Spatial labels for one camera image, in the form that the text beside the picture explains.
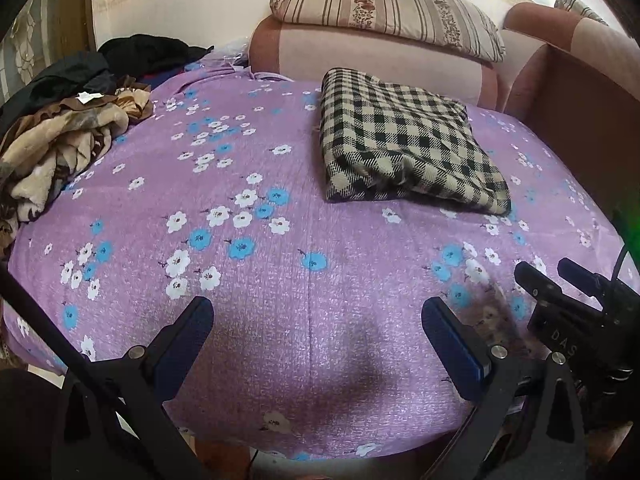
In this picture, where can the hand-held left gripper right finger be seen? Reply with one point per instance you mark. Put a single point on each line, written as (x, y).
(452, 340)

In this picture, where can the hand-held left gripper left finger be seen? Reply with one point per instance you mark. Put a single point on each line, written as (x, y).
(187, 330)

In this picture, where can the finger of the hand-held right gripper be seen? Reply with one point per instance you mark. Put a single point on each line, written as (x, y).
(532, 280)
(580, 275)

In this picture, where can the black beige checked coat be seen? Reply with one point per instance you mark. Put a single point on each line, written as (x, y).
(410, 140)

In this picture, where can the purple floral bedsheet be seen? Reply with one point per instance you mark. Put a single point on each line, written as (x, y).
(300, 240)

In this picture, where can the brown wooden board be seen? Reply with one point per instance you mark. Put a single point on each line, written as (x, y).
(575, 110)

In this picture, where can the beige brown patterned cloth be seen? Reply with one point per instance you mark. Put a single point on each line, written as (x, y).
(55, 155)

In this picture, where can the pink padded cushion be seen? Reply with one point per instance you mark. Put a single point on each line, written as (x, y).
(530, 30)
(310, 50)

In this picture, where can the white paper tag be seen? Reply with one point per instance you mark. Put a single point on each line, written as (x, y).
(87, 96)

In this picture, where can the blue and red cloth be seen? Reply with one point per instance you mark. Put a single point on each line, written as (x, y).
(165, 74)

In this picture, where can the small striped pillow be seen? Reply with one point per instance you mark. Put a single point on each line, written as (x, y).
(580, 7)

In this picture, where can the white fringed cloth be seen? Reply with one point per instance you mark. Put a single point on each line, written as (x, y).
(232, 55)

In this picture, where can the black garment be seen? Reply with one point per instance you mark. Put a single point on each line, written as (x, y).
(145, 52)

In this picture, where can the dark grey garment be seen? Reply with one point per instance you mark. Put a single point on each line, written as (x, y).
(55, 82)

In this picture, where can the large striped floral pillow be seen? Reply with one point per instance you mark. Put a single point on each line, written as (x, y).
(390, 10)

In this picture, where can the wooden door with patterned panel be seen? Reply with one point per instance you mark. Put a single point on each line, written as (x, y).
(35, 35)

